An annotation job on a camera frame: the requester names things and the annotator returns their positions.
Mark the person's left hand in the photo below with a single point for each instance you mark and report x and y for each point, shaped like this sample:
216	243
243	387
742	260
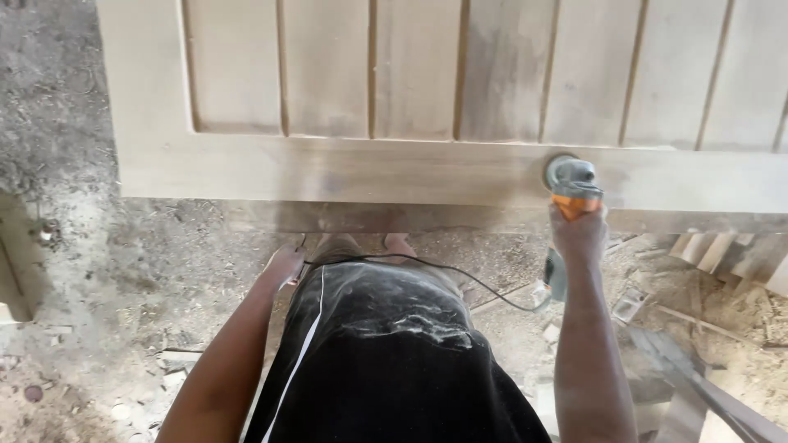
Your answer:
284	261

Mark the person's right hand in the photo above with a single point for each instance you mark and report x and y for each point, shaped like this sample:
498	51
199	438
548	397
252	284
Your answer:
577	237

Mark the person's left fingers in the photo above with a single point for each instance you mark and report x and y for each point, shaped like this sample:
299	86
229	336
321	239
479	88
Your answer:
294	264

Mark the person's right fingers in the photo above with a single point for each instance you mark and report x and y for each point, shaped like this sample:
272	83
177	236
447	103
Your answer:
578	212

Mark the grey orange angle grinder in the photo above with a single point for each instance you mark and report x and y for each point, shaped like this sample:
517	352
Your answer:
569	203

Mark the person's feet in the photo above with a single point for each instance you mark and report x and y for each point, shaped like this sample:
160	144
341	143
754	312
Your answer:
363	245

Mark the small wood block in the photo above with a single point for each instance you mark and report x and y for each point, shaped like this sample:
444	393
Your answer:
629	304

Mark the person's black shorts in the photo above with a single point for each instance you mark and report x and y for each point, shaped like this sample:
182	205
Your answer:
381	363

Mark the pile of wood offcuts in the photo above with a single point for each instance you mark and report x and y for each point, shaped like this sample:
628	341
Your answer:
729	255

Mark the large wooden panel door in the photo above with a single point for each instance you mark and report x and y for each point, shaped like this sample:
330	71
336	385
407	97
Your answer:
431	104

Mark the wooden frame piece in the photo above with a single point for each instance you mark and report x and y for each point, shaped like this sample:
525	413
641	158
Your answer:
18	258

